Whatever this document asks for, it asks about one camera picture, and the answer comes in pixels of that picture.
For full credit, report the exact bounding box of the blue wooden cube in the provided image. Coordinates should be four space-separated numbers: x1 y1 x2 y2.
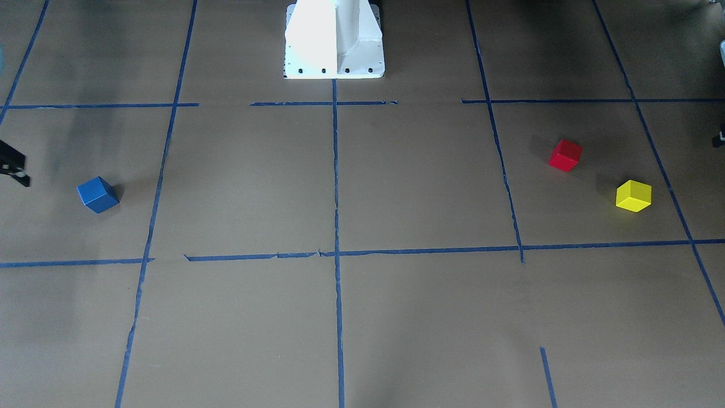
76 176 120 214

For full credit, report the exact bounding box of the red wooden cube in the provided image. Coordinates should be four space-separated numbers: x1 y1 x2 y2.
548 139 583 172

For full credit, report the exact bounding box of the yellow wooden cube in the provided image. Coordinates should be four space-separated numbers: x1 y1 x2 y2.
615 179 653 213

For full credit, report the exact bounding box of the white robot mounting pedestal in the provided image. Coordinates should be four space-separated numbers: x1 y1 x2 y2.
283 1 386 80

